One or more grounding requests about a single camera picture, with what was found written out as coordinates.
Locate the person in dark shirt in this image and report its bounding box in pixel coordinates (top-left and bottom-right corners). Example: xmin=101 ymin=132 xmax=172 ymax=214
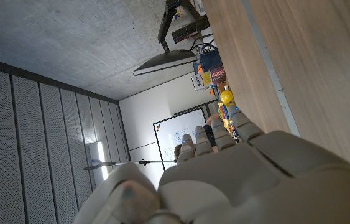
xmin=173 ymin=113 xmax=223 ymax=160

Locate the whiteboard with black frame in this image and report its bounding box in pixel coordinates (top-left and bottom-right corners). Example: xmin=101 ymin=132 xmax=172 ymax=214
xmin=152 ymin=106 xmax=209 ymax=172

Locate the navy blue mug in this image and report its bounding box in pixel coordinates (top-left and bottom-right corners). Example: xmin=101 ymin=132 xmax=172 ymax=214
xmin=199 ymin=49 xmax=224 ymax=73

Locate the yellow ball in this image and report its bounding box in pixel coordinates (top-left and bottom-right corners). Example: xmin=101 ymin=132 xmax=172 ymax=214
xmin=219 ymin=90 xmax=234 ymax=105

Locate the black pole stand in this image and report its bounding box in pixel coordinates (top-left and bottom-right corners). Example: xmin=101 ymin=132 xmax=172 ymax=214
xmin=83 ymin=159 xmax=178 ymax=172

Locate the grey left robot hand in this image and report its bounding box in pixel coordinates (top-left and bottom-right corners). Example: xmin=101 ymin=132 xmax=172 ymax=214
xmin=71 ymin=104 xmax=350 ymax=224

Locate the white and yellow carton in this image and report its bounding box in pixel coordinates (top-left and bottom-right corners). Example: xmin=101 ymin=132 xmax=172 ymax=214
xmin=191 ymin=70 xmax=214 ymax=92

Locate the black computer monitor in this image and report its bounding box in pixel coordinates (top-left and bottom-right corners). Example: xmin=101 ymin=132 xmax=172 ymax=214
xmin=132 ymin=49 xmax=198 ymax=77

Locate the brown snack box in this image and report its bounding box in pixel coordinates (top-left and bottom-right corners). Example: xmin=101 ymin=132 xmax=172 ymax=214
xmin=210 ymin=65 xmax=227 ymax=86

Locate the rainbow stacking ring toy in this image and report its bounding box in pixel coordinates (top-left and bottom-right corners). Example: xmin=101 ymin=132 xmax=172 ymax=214
xmin=218 ymin=103 xmax=230 ymax=121

